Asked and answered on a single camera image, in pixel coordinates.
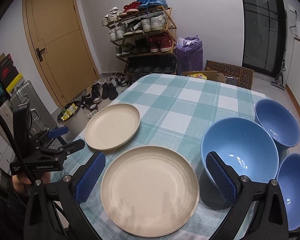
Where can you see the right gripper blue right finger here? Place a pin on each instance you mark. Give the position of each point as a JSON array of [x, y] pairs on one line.
[[224, 176]]

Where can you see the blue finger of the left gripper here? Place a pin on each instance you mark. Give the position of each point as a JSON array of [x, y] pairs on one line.
[[71, 148], [57, 132]]

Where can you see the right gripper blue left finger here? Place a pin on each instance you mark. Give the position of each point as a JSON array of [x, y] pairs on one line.
[[87, 175]]

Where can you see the large light blue bowl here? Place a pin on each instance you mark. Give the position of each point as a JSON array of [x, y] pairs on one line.
[[245, 146]]

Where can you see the large beige plate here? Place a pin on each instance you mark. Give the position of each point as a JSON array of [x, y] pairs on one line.
[[150, 191]]

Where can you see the dark blue bowl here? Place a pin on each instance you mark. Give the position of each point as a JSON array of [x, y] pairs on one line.
[[279, 122], [288, 177]]

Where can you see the person left hand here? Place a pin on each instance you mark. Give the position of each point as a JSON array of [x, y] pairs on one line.
[[20, 181]]

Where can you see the white trash bin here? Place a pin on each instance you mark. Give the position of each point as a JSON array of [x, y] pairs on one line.
[[73, 117]]

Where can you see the teal checkered tablecloth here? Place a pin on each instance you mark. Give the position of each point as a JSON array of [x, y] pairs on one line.
[[175, 113]]

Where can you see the wooden door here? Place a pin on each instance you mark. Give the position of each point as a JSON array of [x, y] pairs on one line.
[[59, 48]]

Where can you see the patterned cardboard box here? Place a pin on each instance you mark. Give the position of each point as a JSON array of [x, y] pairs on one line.
[[243, 75]]

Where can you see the open cardboard snack box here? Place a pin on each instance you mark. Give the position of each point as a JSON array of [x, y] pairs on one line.
[[206, 75]]

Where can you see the vacuum cleaner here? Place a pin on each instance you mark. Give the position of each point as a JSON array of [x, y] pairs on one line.
[[279, 79]]

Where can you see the wooden shoe rack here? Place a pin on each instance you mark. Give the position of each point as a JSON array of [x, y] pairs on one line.
[[144, 40]]

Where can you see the purple bag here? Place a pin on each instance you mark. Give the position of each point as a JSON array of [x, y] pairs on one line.
[[189, 54]]

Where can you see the black glass door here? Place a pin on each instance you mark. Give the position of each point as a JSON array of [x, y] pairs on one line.
[[264, 35]]

